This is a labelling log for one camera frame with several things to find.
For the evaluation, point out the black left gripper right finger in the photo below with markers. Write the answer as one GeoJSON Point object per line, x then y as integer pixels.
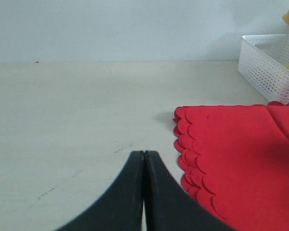
{"type": "Point", "coordinates": [167, 206]}

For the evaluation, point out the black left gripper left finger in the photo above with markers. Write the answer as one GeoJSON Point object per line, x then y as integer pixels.
{"type": "Point", "coordinates": [120, 207]}

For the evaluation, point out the red scalloped table cloth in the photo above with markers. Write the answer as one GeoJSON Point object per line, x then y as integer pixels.
{"type": "Point", "coordinates": [235, 160]}

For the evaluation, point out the white woven plastic basket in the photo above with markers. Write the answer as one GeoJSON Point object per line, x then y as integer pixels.
{"type": "Point", "coordinates": [262, 62]}

